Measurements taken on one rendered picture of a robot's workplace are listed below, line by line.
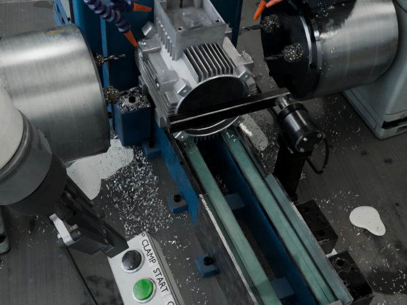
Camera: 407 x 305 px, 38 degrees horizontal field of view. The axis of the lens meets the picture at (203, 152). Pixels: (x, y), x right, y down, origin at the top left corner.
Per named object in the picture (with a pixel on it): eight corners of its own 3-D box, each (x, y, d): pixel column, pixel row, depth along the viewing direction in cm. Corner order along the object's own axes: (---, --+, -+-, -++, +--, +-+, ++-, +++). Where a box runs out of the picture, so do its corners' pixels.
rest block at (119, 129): (114, 130, 138) (112, 92, 129) (143, 123, 140) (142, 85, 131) (122, 148, 135) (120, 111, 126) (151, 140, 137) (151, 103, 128)
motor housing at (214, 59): (134, 87, 131) (132, 16, 116) (212, 69, 136) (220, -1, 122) (166, 152, 119) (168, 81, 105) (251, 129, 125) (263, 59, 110)
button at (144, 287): (134, 288, 85) (129, 284, 83) (152, 278, 84) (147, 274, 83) (141, 306, 83) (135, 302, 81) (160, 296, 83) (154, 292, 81)
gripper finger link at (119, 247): (104, 224, 76) (106, 228, 75) (128, 243, 81) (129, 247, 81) (84, 235, 76) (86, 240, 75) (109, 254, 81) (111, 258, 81)
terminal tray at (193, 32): (152, 27, 120) (152, -3, 115) (200, 17, 123) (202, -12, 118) (173, 64, 113) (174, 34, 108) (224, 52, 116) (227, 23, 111)
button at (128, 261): (123, 259, 87) (118, 255, 86) (141, 249, 87) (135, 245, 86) (129, 276, 86) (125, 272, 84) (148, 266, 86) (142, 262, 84)
